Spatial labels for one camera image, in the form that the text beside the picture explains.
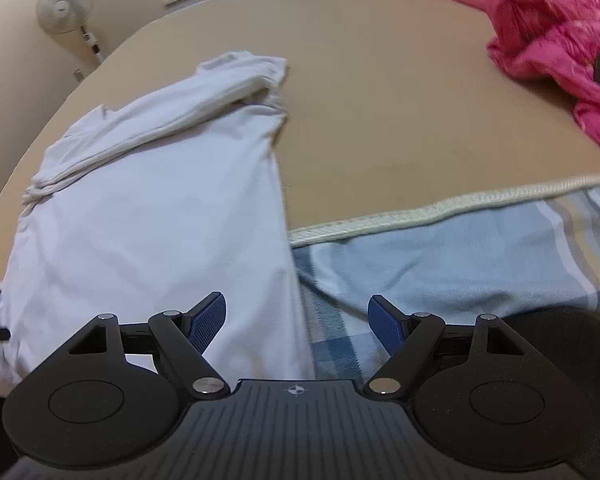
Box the striped blue bed sheet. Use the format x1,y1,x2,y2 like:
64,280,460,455
0,172,600,386

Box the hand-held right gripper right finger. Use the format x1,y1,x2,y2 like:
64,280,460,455
362,295,534,402

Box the white standing fan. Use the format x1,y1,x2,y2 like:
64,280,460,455
35,0,106,66

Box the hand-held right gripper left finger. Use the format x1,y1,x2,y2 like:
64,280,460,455
55,292,232,400

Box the white t-shirt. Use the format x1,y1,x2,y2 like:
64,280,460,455
0,50,316,398

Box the pink quilt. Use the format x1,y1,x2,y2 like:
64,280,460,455
347,0,600,168

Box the tan bed mat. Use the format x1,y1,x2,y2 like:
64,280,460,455
0,0,600,286

